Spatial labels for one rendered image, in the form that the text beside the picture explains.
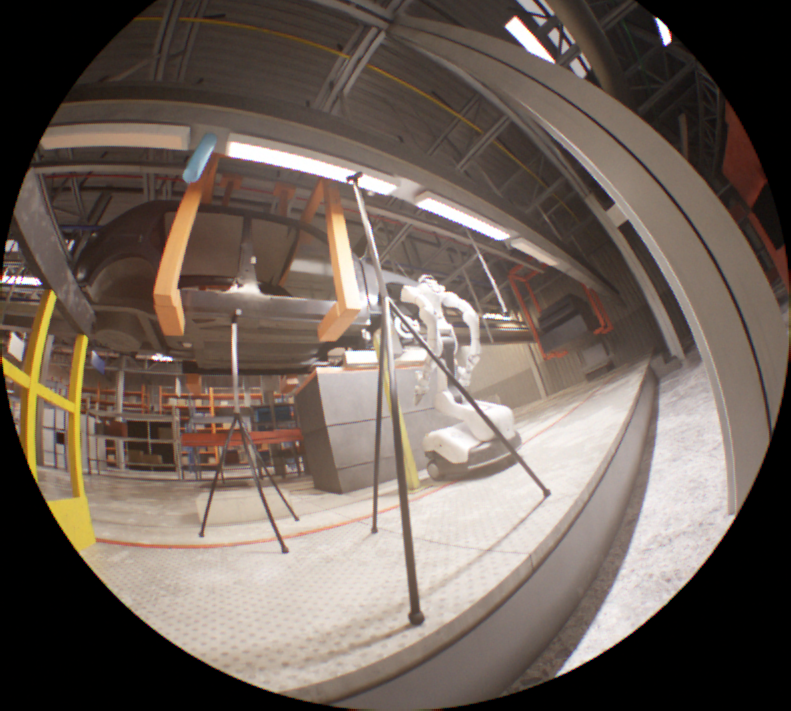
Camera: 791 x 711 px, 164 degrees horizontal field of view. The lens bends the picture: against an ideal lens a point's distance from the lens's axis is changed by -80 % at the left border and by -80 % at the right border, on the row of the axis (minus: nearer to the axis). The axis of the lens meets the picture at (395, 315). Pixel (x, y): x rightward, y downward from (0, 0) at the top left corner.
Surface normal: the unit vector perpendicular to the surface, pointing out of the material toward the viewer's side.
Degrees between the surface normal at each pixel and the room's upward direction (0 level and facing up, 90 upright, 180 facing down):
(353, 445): 90
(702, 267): 90
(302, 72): 180
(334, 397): 90
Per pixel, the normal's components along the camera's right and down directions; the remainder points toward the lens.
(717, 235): -0.81, -0.05
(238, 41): 0.24, 0.88
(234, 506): 0.53, -0.47
